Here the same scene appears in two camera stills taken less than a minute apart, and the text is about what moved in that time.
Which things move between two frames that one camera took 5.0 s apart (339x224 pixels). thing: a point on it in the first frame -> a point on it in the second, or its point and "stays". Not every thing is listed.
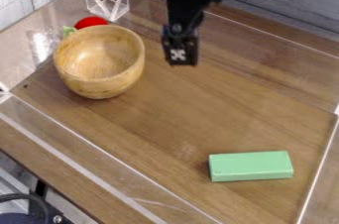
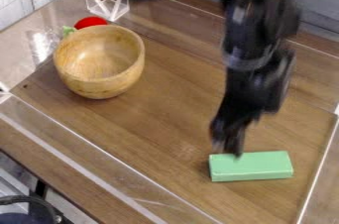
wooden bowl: (99, 60) stays
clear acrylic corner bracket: (107, 9) stays
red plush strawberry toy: (87, 21) stays
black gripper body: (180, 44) -> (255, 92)
